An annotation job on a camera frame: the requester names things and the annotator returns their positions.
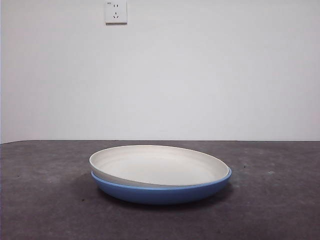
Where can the white wall power socket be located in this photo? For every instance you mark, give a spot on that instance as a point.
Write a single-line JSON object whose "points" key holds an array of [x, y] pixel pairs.
{"points": [[115, 13]]}

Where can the white round plate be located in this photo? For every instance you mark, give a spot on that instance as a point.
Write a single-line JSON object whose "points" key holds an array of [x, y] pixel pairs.
{"points": [[160, 167]]}

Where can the blue round plate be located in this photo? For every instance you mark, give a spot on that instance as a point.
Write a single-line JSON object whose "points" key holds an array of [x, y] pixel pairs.
{"points": [[160, 196]]}

